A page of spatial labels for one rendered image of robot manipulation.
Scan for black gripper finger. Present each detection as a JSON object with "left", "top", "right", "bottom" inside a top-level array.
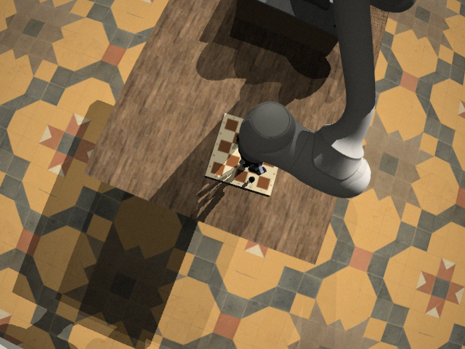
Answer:
[
  {"left": 242, "top": 162, "right": 267, "bottom": 176},
  {"left": 236, "top": 134, "right": 244, "bottom": 164}
]

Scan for brown and cream chessboard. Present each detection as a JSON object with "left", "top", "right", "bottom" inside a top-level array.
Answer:
[{"left": 205, "top": 113, "right": 278, "bottom": 196}]

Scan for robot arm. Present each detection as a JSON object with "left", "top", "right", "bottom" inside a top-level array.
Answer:
[{"left": 238, "top": 0, "right": 417, "bottom": 198}]

